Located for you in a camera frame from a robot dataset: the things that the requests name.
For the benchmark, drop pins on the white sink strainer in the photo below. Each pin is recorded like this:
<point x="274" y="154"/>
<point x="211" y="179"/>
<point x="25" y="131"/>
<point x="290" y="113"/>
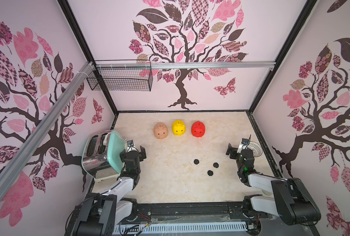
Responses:
<point x="256" y="149"/>

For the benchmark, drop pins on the pink piggy bank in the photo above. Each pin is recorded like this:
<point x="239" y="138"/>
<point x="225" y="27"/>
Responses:
<point x="160" y="131"/>

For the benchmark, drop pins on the yellow piggy bank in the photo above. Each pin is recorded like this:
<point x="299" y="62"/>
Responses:
<point x="178" y="127"/>

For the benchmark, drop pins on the white slotted cable duct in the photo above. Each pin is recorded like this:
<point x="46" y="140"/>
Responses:
<point x="179" y="228"/>

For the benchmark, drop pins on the mint green chrome toaster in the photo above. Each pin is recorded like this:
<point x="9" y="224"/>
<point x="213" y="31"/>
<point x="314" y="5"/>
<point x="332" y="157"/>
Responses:
<point x="101" y="158"/>

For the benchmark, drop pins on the aluminium rail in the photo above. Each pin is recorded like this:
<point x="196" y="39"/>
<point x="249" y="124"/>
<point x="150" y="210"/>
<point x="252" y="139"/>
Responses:
<point x="14" y="167"/>
<point x="258" y="64"/>

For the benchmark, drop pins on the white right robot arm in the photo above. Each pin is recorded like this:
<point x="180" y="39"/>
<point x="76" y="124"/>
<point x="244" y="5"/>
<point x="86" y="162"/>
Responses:
<point x="287" y="199"/>

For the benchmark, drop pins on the aluminium rail back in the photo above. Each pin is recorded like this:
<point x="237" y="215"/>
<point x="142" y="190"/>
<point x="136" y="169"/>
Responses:
<point x="258" y="64"/>

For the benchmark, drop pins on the red piggy bank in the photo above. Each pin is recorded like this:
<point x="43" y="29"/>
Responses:
<point x="198" y="129"/>

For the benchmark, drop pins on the aluminium rail left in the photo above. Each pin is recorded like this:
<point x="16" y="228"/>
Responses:
<point x="14" y="167"/>

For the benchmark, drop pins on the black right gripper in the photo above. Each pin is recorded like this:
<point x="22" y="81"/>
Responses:
<point x="241" y="152"/>

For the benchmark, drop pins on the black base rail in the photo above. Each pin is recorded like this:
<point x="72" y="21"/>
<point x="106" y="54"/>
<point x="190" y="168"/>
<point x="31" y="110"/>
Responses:
<point x="259" y="224"/>

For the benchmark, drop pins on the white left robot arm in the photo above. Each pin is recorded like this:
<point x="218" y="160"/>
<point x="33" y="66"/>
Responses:
<point x="100" y="212"/>

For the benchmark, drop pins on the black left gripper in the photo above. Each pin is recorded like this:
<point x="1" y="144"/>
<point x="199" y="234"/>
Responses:
<point x="142" y="154"/>

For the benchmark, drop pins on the black wire basket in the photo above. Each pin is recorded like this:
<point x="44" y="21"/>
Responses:
<point x="121" y="75"/>

